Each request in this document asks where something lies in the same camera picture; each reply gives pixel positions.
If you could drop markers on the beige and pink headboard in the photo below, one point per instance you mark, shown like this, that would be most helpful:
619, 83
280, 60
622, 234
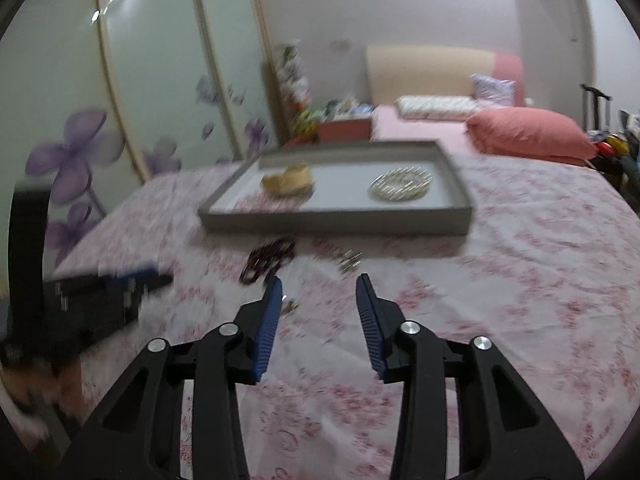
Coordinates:
425, 70

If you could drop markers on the pink nightstand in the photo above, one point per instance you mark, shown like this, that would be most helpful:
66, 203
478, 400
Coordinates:
345, 130

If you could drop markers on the pink mattress sheet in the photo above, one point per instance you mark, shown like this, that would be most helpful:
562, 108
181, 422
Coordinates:
415, 127

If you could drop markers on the coral pink pillow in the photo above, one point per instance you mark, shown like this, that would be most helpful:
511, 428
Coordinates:
530, 135

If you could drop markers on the floral glass wardrobe door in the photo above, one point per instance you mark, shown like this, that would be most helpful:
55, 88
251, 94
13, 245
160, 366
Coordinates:
50, 110
165, 70
240, 60

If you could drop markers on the plush toy tower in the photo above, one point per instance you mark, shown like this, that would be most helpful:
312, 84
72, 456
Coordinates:
292, 90

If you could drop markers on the thin silver bangle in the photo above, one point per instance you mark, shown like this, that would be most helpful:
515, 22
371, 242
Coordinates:
400, 185

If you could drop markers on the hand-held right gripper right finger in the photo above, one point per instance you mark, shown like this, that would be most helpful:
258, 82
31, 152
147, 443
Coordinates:
372, 330

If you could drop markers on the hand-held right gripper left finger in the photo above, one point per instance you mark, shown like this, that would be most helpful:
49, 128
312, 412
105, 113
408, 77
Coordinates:
267, 330

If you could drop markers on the pink floral bedsheet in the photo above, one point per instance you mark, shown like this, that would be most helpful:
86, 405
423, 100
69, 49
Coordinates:
500, 285

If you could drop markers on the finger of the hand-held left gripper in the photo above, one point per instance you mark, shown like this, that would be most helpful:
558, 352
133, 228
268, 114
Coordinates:
120, 282

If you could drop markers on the grey shallow cardboard tray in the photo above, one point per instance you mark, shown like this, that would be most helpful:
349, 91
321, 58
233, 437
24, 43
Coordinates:
340, 210

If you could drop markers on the red and yellow toys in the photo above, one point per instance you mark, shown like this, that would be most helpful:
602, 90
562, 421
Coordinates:
610, 145

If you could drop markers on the lilac pillow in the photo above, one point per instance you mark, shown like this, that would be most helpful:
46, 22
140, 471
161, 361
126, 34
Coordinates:
492, 90

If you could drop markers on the white patterned pillow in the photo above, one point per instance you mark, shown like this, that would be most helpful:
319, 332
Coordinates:
440, 106

